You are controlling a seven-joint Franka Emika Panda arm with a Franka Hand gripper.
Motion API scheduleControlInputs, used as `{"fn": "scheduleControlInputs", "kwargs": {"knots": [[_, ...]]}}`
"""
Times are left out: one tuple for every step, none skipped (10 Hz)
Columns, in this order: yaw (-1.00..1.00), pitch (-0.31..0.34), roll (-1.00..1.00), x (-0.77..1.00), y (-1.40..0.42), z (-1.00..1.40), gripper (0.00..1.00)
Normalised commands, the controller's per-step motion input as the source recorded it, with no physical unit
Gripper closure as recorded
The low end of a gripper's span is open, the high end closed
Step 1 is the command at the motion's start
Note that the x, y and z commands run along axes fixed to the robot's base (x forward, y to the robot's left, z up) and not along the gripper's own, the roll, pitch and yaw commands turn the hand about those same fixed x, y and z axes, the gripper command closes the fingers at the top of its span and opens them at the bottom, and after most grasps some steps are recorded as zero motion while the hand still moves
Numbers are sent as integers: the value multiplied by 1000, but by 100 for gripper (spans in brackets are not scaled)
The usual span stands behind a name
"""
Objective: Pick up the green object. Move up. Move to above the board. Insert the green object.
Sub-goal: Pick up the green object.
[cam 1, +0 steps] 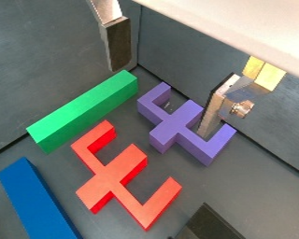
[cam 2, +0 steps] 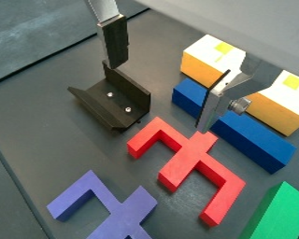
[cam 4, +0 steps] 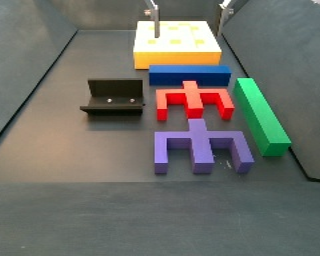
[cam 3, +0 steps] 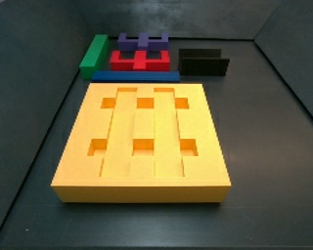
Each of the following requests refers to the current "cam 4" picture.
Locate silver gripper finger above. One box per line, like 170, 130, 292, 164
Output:
216, 0, 235, 36
144, 0, 160, 38

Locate green rectangular block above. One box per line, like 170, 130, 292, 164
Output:
234, 78, 291, 157

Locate yellow slotted board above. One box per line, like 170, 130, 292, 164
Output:
134, 21, 222, 69

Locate blue rectangular block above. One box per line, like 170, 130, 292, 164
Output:
150, 65, 232, 86

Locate red forked block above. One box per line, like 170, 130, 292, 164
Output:
156, 81, 235, 121

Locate purple forked block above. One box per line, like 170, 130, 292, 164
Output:
155, 119, 255, 174

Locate black angle bracket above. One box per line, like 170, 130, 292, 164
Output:
80, 78, 144, 115

